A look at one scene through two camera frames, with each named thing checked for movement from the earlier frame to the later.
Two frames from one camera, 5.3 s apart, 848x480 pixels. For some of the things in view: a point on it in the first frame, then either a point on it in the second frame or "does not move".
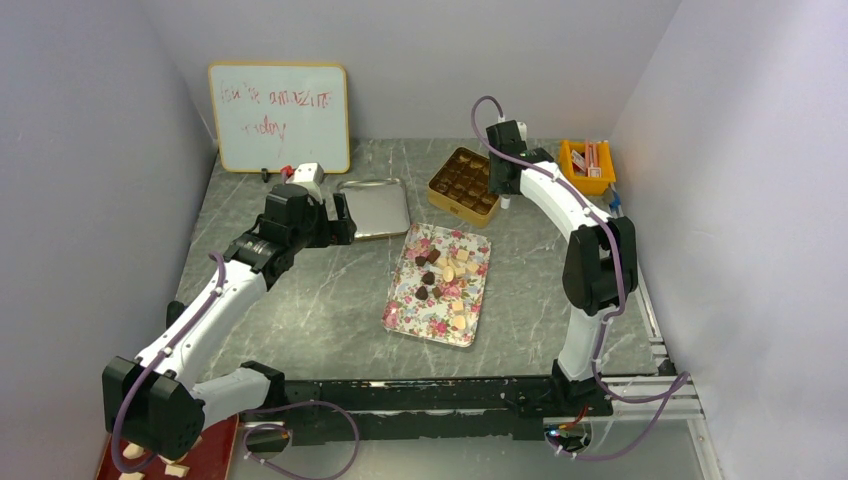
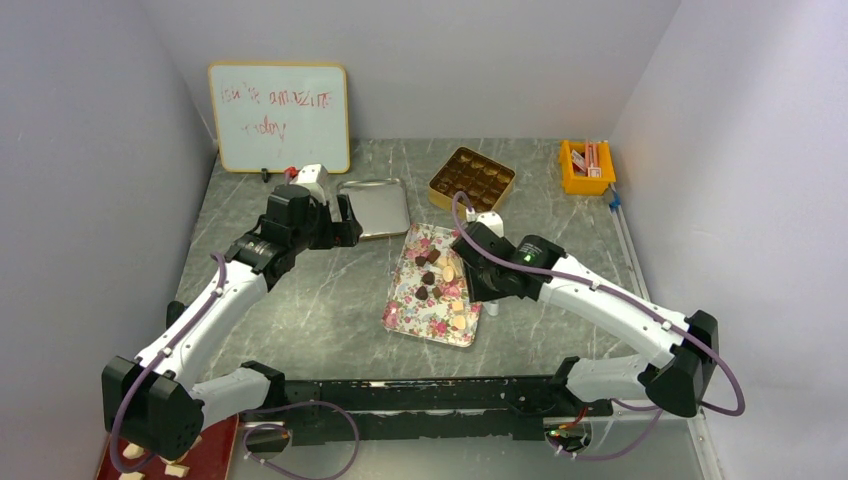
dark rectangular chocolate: (433, 255) does not move
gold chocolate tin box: (461, 187) does not move
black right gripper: (501, 177) to (478, 279)
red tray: (209, 459) does not move
